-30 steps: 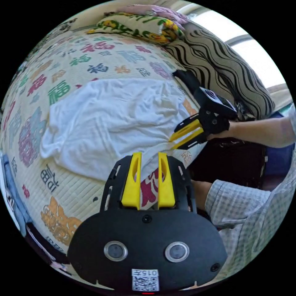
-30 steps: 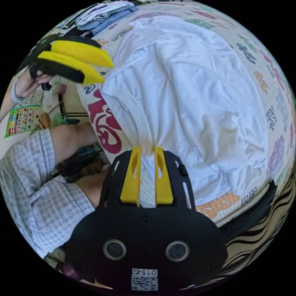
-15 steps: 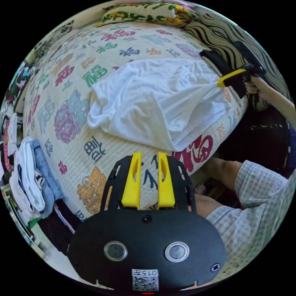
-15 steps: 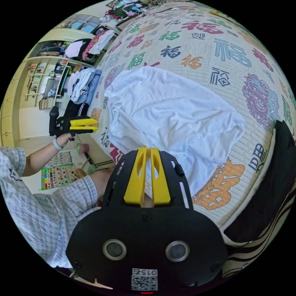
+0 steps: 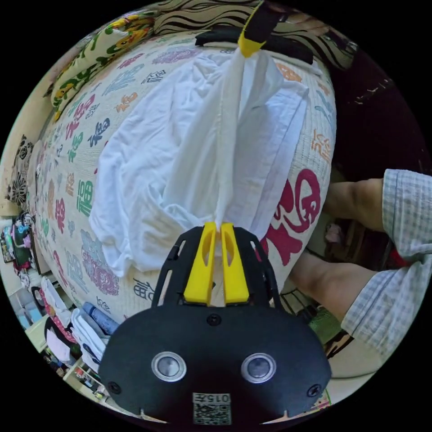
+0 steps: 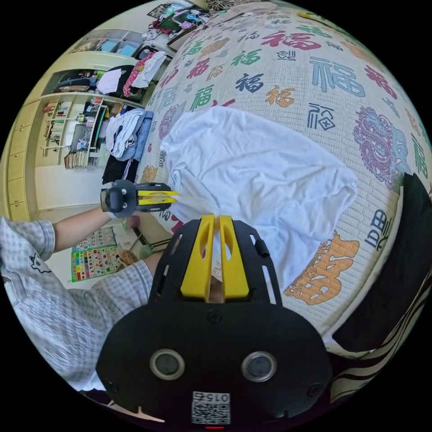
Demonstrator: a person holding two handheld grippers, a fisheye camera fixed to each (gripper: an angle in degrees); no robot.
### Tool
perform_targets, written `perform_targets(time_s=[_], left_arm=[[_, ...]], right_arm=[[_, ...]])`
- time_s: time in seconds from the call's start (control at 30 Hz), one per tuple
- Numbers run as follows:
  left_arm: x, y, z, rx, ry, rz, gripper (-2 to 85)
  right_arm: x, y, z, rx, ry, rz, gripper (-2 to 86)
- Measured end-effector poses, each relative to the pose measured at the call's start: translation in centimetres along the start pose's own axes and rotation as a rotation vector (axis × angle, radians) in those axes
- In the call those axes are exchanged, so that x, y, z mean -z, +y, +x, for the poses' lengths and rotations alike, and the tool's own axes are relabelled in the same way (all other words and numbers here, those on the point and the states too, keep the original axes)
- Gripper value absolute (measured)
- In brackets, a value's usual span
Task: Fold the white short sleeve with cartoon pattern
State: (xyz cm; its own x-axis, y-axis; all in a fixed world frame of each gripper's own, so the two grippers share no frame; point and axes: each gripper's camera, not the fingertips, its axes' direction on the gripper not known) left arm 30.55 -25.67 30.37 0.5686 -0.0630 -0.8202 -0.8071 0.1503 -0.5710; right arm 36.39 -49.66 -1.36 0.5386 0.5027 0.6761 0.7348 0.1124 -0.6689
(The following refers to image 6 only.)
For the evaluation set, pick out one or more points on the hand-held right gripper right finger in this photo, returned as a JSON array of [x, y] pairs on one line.
[[234, 266]]

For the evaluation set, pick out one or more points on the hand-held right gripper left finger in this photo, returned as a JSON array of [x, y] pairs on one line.
[[197, 266]]

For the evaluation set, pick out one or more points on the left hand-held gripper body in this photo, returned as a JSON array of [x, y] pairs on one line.
[[116, 199]]

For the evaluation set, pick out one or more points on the white short sleeve shirt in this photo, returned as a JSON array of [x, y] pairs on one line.
[[256, 175]]

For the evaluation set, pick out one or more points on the person's left forearm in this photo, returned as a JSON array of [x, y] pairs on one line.
[[77, 231]]

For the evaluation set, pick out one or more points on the person's right forearm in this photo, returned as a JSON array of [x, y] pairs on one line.
[[153, 264]]

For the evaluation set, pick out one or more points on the person's left hand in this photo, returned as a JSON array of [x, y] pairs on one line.
[[108, 214]]

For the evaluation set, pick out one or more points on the colourful chart poster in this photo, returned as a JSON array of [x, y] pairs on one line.
[[94, 254]]

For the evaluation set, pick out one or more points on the pile of clothes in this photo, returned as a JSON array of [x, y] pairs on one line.
[[127, 138]]

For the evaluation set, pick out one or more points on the cream cupboard with book shelves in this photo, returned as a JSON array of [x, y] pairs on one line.
[[44, 135]]

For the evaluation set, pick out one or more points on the chair heaped with clothes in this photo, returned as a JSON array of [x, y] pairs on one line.
[[135, 76]]

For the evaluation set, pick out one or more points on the person's body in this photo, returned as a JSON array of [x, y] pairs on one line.
[[50, 303]]

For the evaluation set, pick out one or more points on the black cushion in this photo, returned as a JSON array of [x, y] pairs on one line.
[[388, 270]]

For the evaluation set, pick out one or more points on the striped cream blanket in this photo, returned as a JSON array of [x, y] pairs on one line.
[[368, 371]]

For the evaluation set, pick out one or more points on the cluttered desk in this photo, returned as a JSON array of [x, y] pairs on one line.
[[179, 20]]

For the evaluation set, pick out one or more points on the bed with printed mat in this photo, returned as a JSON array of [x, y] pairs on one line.
[[303, 84]]

